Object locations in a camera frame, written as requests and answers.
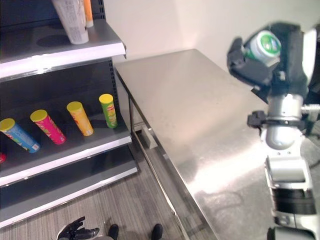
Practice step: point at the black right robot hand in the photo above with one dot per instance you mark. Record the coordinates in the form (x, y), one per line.
(287, 62)

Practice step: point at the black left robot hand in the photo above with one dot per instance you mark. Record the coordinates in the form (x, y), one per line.
(76, 230)

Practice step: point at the green lidded white canister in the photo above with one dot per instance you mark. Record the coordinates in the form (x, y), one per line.
(265, 45)

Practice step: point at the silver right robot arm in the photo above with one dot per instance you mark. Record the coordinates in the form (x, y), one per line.
(287, 160)

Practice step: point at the dark left robot foot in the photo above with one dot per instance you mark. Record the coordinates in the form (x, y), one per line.
(114, 231)

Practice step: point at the dark robot foot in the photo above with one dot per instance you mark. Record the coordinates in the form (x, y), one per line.
(157, 231)
(114, 231)

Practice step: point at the dark right robot foot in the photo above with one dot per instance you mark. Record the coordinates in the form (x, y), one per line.
(157, 231)

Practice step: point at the red chip can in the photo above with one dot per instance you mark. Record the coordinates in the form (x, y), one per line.
(2, 158)

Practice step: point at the pink chip can yellow lid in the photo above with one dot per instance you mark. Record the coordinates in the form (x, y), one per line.
(48, 127)

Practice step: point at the blue chip can yellow lid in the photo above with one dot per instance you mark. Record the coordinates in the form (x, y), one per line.
(20, 136)

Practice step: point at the orange chip can yellow lid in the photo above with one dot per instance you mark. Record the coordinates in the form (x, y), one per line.
(80, 118)

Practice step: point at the stainless steel table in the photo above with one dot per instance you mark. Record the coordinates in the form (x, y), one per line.
(200, 137)

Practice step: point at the green chip can yellow lid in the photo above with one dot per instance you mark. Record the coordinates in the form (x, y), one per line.
(108, 110)

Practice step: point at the grey metal store shelf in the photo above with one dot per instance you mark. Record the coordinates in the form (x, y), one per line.
(62, 100)

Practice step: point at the orange white tube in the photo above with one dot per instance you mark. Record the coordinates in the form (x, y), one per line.
(88, 12)

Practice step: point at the white printed tube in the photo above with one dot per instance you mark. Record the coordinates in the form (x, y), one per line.
(71, 20)

